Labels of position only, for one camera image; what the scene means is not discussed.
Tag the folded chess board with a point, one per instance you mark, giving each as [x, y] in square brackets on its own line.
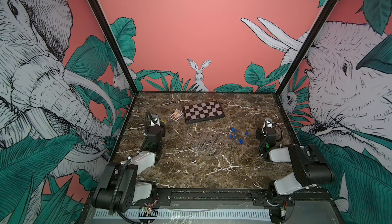
[203, 112]

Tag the small card box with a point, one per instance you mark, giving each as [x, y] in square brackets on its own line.
[176, 115]

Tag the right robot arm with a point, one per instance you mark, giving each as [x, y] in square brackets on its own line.
[310, 168]

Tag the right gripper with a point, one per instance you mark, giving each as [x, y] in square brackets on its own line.
[259, 132]

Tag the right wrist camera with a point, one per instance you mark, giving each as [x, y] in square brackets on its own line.
[268, 123]

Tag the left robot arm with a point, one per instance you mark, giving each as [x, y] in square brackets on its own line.
[118, 188]

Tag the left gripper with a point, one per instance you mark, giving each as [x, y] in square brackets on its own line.
[162, 131]

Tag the black mounting rail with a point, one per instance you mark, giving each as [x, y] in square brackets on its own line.
[258, 197]

